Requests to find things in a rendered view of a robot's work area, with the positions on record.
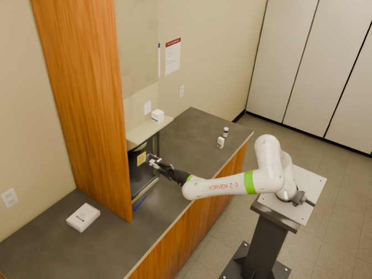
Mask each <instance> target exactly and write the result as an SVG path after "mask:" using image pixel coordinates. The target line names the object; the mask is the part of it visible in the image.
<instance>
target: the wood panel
mask: <svg viewBox="0 0 372 279"><path fill-rule="evenodd" d="M30 1H31V4H32V8H33V12H34V16H35V21H36V24H37V28H38V33H39V37H40V41H41V45H42V49H43V53H44V57H45V62H46V66H47V70H48V74H49V78H50V82H51V86H52V90H53V94H54V98H55V103H56V107H57V110H58V115H59V119H60V123H61V127H62V130H63V135H64V140H65V144H66V148H67V151H68V155H69V160H70V164H71V169H72V172H73V176H74V181H75V185H76V188H77V189H78V190H80V191H82V192H83V193H85V194H86V195H88V196H89V197H91V198H92V199H94V200H95V201H97V202H98V203H100V204H101V205H103V206H104V207H106V208H108V209H109V210H111V211H112V212H114V213H115V214H117V215H118V216H120V217H121V218H123V219H125V220H126V221H128V222H129V223H130V222H131V221H132V220H133V214H132V202H131V189H130V176H129V169H128V156H127V144H126V131H125V118H124V111H123V99H122V86H121V73H120V61H119V53H118V41H117V28H116V16H115V3H114V0H30Z"/></svg>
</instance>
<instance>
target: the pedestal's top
mask: <svg viewBox="0 0 372 279"><path fill-rule="evenodd" d="M259 196H260V194H259V195H258V196H257V198H256V199H255V200H254V202H253V203H252V204H251V206H250V210H252V211H254V212H256V213H258V214H260V215H262V216H263V217H265V218H267V219H268V220H271V221H273V222H274V223H276V224H278V225H279V226H281V227H283V228H285V229H287V230H289V231H291V232H292V233H294V234H296V233H297V231H298V229H299V227H300V224H299V223H297V222H295V221H293V220H291V219H289V218H287V217H286V216H284V215H282V214H280V213H278V212H276V211H274V210H272V209H270V208H268V207H266V206H264V205H262V204H260V203H258V202H257V201H258V199H259Z"/></svg>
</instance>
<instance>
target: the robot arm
mask: <svg viewBox="0 0 372 279"><path fill-rule="evenodd" d="M254 150H255V153H256V158H257V163H258V169H256V170H251V171H248V172H243V173H239V174H235V175H231V176H227V177H222V178H216V179H207V180H206V179H203V178H199V177H196V176H194V175H192V174H191V173H188V172H186V171H181V170H179V169H175V168H173V164H170V163H167V162H164V161H160V162H157V161H155V160H153V159H151V160H150V161H149V162H150V164H149V165H150V166H152V165H153V164H154V165H155V166H154V168H155V169H157V171H159V173H160V174H161V175H163V176H165V177H166V178H168V179H169V180H170V181H171V180H174V181H175V182H177V183H178V185H180V186H181V187H182V194H183V196H184V197H185V198H186V199H188V200H197V199H201V198H207V197H213V196H218V195H234V194H265V193H275V194H276V197H277V198H278V199H279V200H280V201H282V202H284V203H290V202H292V204H293V206H295V207H296V206H298V205H300V204H301V205H302V203H301V202H303V203H304V202H306V203H308V204H309V205H311V206H313V207H315V203H313V202H311V201H310V200H308V199H307V197H305V192H304V191H299V190H298V187H297V185H296V181H295V175H294V172H293V165H292V160H291V157H290V155H289V154H288V153H286V152H284V151H283V150H282V149H281V147H280V143H279V141H278V139H277V138H276V137H275V136H273V135H262V136H260V137H259V138H258V139H257V140H256V141H255V144H254Z"/></svg>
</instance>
